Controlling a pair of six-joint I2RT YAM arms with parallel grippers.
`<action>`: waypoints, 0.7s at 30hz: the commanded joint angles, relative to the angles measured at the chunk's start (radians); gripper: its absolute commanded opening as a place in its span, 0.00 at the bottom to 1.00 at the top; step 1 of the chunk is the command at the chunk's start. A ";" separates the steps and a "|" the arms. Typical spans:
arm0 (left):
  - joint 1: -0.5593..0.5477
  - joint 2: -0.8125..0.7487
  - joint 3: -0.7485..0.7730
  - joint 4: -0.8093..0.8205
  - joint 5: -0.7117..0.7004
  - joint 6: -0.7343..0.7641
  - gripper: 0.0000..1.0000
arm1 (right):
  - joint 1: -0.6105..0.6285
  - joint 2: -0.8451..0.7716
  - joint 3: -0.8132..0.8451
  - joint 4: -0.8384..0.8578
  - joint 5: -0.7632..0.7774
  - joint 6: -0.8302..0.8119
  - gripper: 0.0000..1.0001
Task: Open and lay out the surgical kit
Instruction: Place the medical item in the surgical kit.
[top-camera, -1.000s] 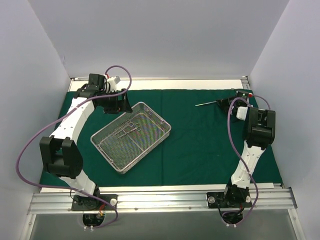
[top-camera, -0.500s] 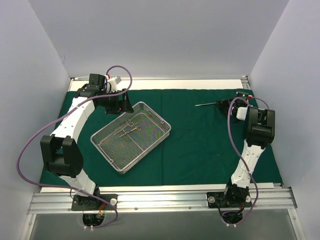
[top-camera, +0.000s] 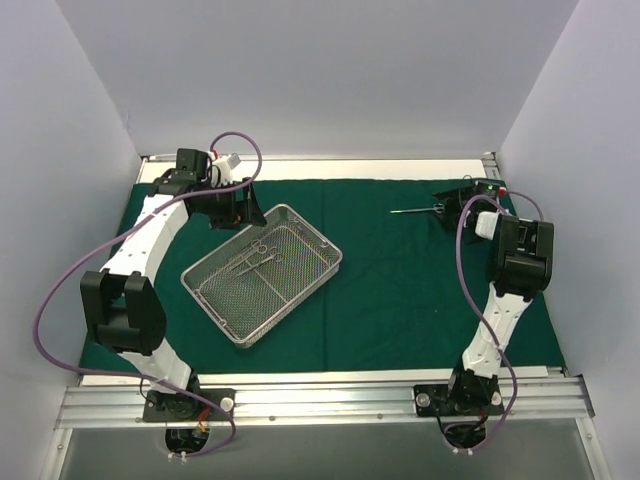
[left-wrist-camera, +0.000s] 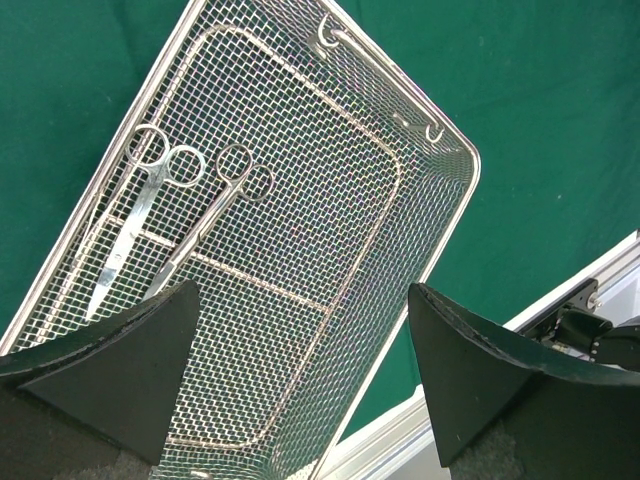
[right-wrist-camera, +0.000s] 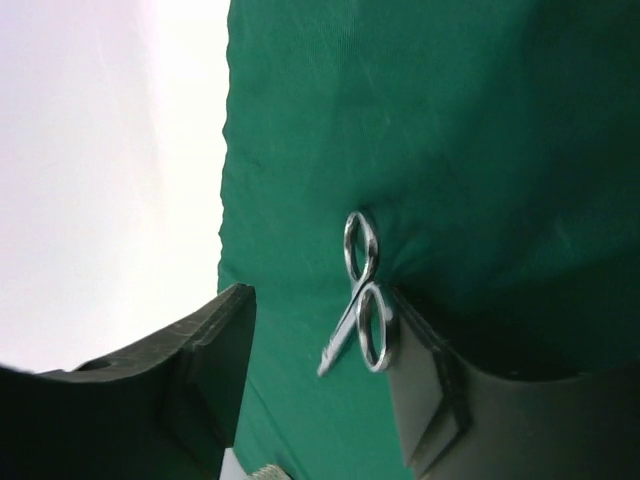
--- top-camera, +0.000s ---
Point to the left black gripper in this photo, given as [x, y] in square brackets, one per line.
[240, 203]

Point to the steel surgical scissors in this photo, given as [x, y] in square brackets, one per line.
[435, 209]

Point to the steel surgical forceps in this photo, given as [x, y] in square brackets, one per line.
[255, 247]

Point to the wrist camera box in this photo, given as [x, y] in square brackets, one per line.
[222, 169]
[486, 224]

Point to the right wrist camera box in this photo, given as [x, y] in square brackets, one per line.
[486, 224]

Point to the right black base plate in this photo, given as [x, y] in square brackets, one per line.
[431, 400]

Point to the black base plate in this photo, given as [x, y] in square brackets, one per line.
[163, 407]
[431, 400]

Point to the aluminium front rail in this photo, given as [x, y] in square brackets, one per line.
[384, 396]

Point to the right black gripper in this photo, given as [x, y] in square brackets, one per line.
[458, 201]

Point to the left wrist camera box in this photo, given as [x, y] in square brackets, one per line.
[222, 169]

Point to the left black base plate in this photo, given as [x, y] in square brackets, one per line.
[163, 407]

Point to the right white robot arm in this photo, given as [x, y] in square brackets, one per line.
[519, 267]

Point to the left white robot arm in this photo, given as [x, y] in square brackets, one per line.
[122, 309]

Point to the metal mesh instrument tray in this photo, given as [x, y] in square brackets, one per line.
[246, 308]

